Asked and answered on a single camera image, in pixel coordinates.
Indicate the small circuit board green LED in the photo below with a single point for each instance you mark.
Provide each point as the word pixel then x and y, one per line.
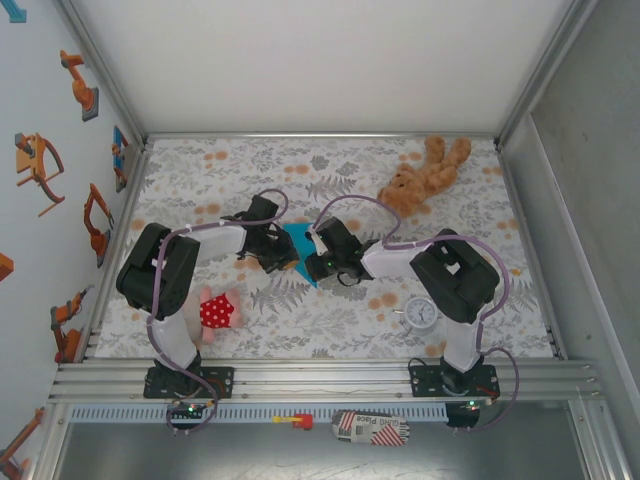
pixel 190 410
pixel 470 404

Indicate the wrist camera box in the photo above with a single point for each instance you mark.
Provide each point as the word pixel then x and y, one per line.
pixel 335 232
pixel 262 207

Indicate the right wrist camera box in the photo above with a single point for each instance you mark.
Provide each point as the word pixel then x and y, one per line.
pixel 335 232

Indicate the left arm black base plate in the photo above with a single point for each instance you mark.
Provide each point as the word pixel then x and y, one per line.
pixel 220 382

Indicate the aluminium frame post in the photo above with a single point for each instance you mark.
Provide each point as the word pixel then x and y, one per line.
pixel 542 70
pixel 104 70

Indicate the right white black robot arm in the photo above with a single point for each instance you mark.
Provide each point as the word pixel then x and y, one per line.
pixel 450 280

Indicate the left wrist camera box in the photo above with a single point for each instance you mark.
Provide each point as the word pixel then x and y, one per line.
pixel 262 207

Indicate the red yellow hand tool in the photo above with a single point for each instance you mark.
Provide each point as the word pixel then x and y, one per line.
pixel 302 422

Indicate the floral print table mat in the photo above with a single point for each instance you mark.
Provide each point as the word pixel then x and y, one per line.
pixel 280 160

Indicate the pink pig plush red dress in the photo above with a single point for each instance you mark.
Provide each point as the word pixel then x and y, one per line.
pixel 217 312

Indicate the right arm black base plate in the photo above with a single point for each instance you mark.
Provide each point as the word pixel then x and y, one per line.
pixel 425 382

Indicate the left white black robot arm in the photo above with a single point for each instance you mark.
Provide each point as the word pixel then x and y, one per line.
pixel 150 270

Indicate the small orange block wall sticker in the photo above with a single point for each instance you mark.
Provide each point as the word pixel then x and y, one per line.
pixel 5 267

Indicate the small blue wall sticker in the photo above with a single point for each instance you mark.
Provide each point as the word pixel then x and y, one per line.
pixel 15 11

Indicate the wide aluminium base rail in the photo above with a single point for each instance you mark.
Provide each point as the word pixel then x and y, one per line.
pixel 325 380

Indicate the brown teddy bear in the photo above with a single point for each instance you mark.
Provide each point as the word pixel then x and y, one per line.
pixel 435 172

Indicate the aluminium frame rail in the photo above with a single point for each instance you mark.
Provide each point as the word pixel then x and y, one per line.
pixel 320 135
pixel 106 285
pixel 526 225

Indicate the orange curved-frame machine wall sticker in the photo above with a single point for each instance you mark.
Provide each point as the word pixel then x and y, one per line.
pixel 35 165

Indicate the blue orange machine wall sticker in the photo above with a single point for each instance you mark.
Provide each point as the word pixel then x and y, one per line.
pixel 120 160

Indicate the striped printed pouch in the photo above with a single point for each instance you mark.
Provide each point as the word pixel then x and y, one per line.
pixel 370 427

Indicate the white round alarm clock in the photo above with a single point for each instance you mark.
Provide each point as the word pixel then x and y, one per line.
pixel 420 312

